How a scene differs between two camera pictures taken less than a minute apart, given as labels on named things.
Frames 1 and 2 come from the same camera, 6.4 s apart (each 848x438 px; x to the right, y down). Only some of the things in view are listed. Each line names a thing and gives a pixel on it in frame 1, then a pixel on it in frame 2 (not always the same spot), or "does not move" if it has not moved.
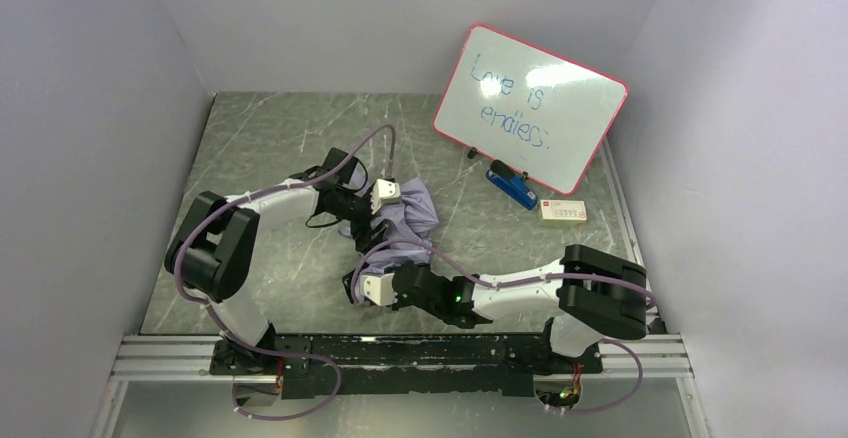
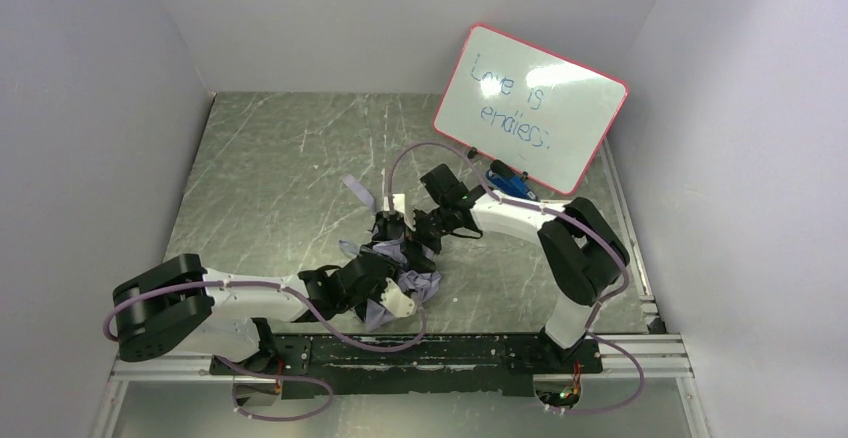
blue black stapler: [514, 184] does not move
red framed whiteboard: [528, 108] does not move
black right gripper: [396, 283] to [403, 231]
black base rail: [354, 364] does not move
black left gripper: [365, 224] to [395, 274]
